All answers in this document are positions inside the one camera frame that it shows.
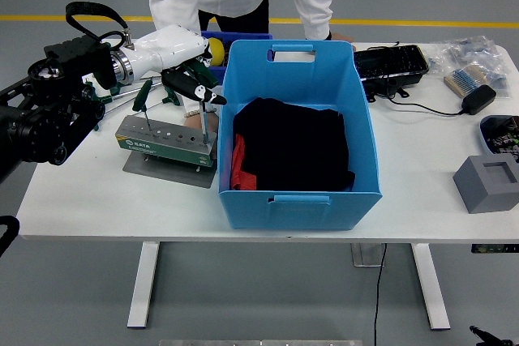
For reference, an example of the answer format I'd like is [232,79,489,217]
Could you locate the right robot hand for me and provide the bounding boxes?
[469,324,514,346]

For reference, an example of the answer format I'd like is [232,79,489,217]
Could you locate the person's left hand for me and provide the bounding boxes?
[326,32,357,53]

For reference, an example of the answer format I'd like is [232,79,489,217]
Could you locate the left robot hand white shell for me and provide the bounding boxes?
[129,24,228,106]

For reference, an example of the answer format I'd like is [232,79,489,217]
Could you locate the large green T-handle hex wrench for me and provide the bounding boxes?
[178,58,219,146]

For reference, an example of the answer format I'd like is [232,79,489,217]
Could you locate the green silver wrench stand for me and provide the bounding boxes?
[114,114,220,190]

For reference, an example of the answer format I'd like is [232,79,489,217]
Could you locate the small green T-handle hex wrench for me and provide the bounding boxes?
[131,77,155,135]

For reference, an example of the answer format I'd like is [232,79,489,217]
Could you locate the large blue folding box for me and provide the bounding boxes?
[217,39,384,232]

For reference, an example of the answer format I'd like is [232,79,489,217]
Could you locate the yellow lemon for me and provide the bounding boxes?
[207,37,225,66]

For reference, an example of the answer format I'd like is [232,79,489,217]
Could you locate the black plastic tray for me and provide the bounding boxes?
[351,43,431,88]

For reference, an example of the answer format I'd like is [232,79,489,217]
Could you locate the red cloth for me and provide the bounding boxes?
[229,134,258,191]

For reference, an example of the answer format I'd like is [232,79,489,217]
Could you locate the white table leg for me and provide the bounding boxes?
[410,242,451,331]
[127,241,161,330]

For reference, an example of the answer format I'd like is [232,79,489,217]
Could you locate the small blue plastic bin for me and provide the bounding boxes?
[200,30,273,87]

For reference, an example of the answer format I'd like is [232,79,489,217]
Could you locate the desk control panel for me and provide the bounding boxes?
[470,243,519,254]

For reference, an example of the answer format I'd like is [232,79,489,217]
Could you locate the black cloth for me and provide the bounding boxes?
[231,96,356,193]

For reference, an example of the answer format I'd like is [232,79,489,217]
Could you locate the resistor tape strip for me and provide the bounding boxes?
[443,64,489,99]

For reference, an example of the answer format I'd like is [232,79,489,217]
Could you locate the clear plastic parts bags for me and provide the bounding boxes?
[427,35,511,100]

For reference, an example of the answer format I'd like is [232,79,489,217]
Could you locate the black power adapter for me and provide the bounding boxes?
[459,83,497,116]

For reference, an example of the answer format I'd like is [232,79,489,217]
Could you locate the grey block with recess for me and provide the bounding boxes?
[452,154,519,215]

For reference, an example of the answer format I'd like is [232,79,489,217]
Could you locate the light blue parts tray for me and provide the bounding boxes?
[478,114,519,157]

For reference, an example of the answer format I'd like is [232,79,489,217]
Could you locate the black electronic modules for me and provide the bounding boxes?
[484,117,519,156]

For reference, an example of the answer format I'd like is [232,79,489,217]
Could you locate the black mounting bracket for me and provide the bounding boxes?
[362,76,410,103]

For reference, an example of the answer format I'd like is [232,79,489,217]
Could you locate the black power cable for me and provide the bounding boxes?
[367,41,465,117]

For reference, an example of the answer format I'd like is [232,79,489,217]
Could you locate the black floor cable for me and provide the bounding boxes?
[372,242,388,346]

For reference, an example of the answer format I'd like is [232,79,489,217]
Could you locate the metal bracket under table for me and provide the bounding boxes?
[350,242,385,268]

